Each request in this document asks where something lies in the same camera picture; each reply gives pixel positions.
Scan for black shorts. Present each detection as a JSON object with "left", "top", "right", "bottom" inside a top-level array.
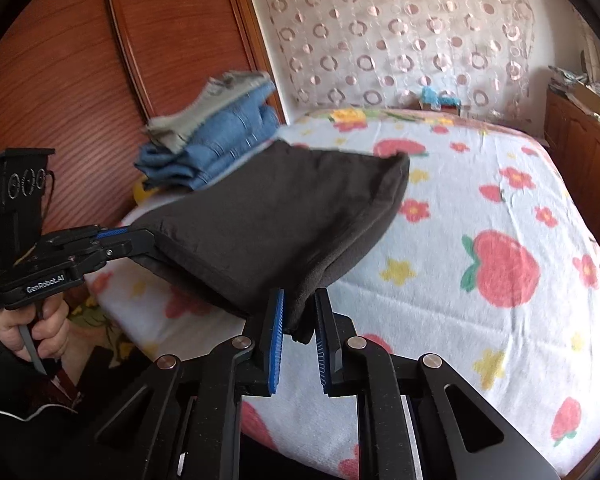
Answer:
[{"left": 130, "top": 140, "right": 411, "bottom": 345}]

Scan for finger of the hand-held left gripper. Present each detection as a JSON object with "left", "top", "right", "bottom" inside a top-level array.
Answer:
[
  {"left": 94, "top": 226, "right": 156, "bottom": 247},
  {"left": 105, "top": 240, "right": 158, "bottom": 262}
]

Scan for patterned window curtain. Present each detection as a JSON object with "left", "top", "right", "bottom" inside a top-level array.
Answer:
[{"left": 580, "top": 20, "right": 600, "bottom": 83}]

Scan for yellow plush toy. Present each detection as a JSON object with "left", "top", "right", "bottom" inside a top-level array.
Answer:
[{"left": 132, "top": 177, "right": 161, "bottom": 206}]

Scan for strawberry print bed sheet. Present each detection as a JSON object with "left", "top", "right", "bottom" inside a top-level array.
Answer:
[{"left": 100, "top": 110, "right": 600, "bottom": 480}]

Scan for wooden cabinet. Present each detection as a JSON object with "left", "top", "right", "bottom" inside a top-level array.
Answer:
[{"left": 545, "top": 85, "right": 600, "bottom": 221}]

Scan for patterned open box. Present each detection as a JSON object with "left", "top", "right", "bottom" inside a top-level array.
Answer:
[{"left": 572, "top": 80, "right": 600, "bottom": 117}]

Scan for wooden louvered wardrobe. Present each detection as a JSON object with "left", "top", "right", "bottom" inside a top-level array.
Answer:
[{"left": 0, "top": 0, "right": 286, "bottom": 261}]

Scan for person's left forearm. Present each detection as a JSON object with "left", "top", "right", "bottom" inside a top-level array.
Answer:
[{"left": 0, "top": 310, "right": 88, "bottom": 441}]

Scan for person's left hand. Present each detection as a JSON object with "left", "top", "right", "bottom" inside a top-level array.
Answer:
[{"left": 0, "top": 304, "right": 72, "bottom": 372}]

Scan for grey folded pants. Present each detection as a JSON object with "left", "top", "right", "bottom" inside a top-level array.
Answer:
[{"left": 142, "top": 72, "right": 273, "bottom": 151}]

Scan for blue folded jeans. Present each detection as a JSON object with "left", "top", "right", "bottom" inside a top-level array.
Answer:
[{"left": 134, "top": 82, "right": 281, "bottom": 192}]

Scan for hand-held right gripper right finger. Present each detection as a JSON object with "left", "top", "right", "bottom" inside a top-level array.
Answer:
[{"left": 314, "top": 287, "right": 556, "bottom": 480}]

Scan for circle patterned sheer curtain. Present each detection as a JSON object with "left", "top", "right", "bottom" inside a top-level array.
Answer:
[{"left": 250, "top": 0, "right": 538, "bottom": 111}]

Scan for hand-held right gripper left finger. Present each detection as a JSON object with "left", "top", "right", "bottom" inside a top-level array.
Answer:
[{"left": 96, "top": 287, "right": 287, "bottom": 480}]

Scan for cardboard box with blue bag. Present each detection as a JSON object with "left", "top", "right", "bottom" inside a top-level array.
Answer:
[{"left": 417, "top": 85, "right": 463, "bottom": 112}]

